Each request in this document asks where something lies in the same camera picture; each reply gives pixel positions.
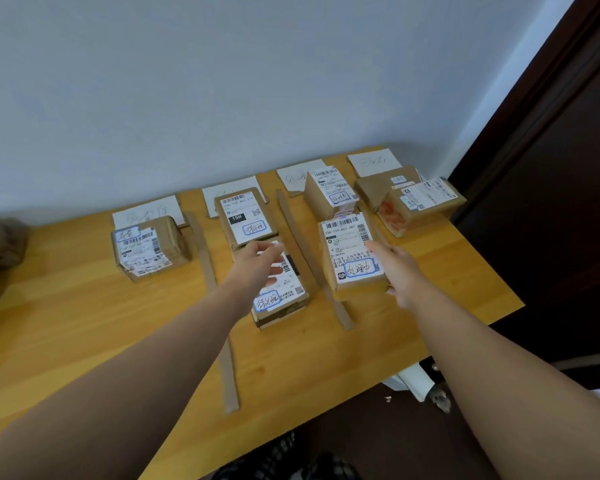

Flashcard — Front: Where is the person's left hand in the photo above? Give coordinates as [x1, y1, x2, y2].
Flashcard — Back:
[225, 241, 286, 318]

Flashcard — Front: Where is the person's right hand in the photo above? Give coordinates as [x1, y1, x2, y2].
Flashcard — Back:
[365, 240, 431, 311]

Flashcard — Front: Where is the long cardboard parcel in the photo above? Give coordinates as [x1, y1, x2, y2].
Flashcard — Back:
[319, 212, 390, 301]

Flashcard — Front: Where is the person's left forearm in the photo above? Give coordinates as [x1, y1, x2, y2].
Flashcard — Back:
[0, 281, 252, 480]

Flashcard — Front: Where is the person's right forearm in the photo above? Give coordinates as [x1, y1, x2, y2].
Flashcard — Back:
[405, 280, 600, 480]

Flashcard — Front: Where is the cardboard parcel, blue-framed label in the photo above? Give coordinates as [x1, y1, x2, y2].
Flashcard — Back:
[249, 240, 311, 330]

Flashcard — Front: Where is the short cardboard divider strip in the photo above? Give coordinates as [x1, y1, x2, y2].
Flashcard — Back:
[275, 188, 356, 332]

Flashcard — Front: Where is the cardboard parcel with red print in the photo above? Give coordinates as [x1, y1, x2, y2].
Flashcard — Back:
[378, 177, 467, 238]

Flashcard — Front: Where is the plain flat cardboard parcel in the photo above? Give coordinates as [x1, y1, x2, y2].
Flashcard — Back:
[354, 165, 425, 213]

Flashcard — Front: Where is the cardboard parcel, black patch label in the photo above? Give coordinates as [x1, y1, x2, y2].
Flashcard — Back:
[214, 188, 280, 251]

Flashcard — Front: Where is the small tall cardboard parcel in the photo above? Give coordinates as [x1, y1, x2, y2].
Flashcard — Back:
[303, 166, 360, 222]

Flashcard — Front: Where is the white handwritten paper card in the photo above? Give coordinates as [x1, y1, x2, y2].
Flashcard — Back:
[201, 175, 268, 218]
[347, 148, 404, 178]
[275, 158, 328, 194]
[112, 195, 185, 231]

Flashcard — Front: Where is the long cardboard divider strip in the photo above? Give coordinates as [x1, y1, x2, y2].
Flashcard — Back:
[184, 212, 241, 415]

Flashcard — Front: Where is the taped cardboard parcel, wrinkled label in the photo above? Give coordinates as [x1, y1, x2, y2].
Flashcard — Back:
[111, 216, 194, 282]

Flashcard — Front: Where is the white table leg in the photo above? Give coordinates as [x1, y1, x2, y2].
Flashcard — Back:
[383, 361, 437, 403]

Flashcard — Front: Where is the person's black plaid clothing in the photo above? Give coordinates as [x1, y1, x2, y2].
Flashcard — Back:
[213, 431, 363, 480]

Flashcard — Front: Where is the dark brown wooden door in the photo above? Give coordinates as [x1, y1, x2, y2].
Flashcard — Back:
[447, 0, 600, 390]

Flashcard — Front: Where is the crumpled brown cardboard box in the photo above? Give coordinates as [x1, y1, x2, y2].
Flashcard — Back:
[0, 216, 31, 271]

